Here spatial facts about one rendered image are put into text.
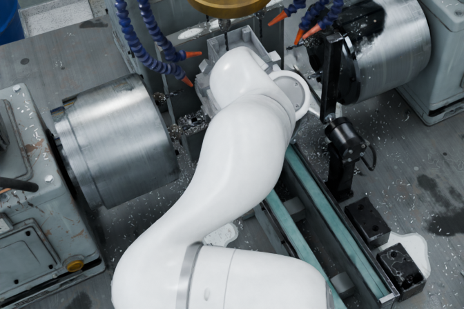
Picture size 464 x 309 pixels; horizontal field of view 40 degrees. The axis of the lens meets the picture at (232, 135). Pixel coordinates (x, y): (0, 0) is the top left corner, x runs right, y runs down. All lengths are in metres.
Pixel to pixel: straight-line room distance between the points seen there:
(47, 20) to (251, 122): 2.10
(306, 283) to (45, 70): 1.39
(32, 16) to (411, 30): 1.72
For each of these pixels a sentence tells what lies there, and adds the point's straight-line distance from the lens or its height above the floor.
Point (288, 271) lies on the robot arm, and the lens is 0.64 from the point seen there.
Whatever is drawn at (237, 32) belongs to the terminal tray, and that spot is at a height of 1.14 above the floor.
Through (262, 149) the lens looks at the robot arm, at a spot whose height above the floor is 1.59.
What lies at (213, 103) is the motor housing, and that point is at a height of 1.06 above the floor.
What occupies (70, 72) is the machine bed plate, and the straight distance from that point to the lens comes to 1.87.
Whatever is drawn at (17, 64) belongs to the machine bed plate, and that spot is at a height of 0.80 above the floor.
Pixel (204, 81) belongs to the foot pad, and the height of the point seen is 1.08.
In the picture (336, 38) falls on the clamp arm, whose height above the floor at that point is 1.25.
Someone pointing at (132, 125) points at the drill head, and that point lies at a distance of 1.25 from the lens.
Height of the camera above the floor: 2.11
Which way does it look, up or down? 53 degrees down
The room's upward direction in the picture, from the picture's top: 6 degrees counter-clockwise
